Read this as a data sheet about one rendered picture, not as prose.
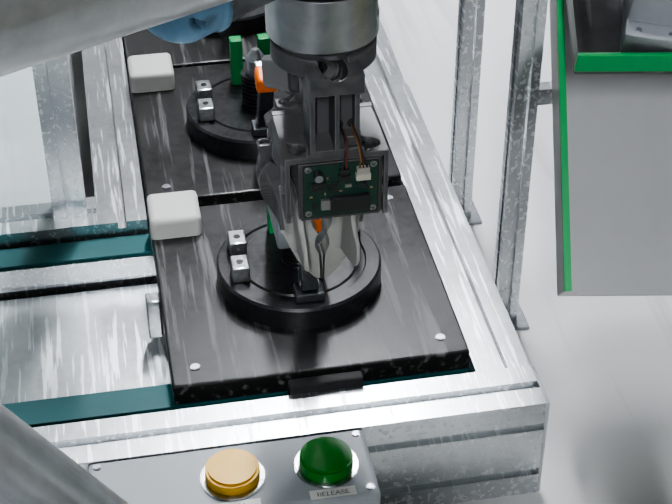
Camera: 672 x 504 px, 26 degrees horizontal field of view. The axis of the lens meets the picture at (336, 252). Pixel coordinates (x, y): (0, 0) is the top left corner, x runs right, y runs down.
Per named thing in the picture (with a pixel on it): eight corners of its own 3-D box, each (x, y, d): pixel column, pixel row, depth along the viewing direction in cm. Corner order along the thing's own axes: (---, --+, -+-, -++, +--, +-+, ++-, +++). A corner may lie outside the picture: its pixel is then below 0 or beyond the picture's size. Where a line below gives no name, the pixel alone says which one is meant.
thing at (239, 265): (250, 282, 121) (250, 267, 120) (232, 284, 121) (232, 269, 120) (247, 267, 123) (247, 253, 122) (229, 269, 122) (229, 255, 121)
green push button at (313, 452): (357, 488, 108) (357, 469, 106) (304, 495, 107) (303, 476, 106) (347, 450, 111) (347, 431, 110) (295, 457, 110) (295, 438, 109)
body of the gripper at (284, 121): (282, 232, 99) (277, 78, 92) (263, 163, 106) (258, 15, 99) (391, 220, 100) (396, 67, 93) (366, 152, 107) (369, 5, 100)
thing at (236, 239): (247, 256, 124) (246, 242, 123) (230, 258, 124) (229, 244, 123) (244, 242, 125) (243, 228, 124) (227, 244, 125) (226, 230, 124)
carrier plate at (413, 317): (469, 369, 118) (470, 349, 117) (174, 406, 115) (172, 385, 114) (404, 201, 137) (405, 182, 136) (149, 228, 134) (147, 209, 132)
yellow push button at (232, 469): (263, 501, 107) (262, 482, 105) (209, 508, 106) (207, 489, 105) (256, 462, 110) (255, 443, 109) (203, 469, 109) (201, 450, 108)
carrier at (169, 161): (401, 192, 138) (405, 78, 131) (147, 219, 135) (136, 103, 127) (352, 66, 157) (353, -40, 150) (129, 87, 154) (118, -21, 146)
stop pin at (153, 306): (163, 337, 125) (160, 301, 123) (149, 339, 125) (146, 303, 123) (162, 327, 126) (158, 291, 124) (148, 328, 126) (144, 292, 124)
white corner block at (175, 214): (204, 253, 131) (201, 216, 128) (153, 258, 130) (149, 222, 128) (198, 222, 134) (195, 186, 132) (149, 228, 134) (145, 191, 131)
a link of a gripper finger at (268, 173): (261, 232, 106) (257, 130, 101) (258, 220, 108) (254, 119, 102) (324, 225, 107) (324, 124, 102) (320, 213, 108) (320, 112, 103)
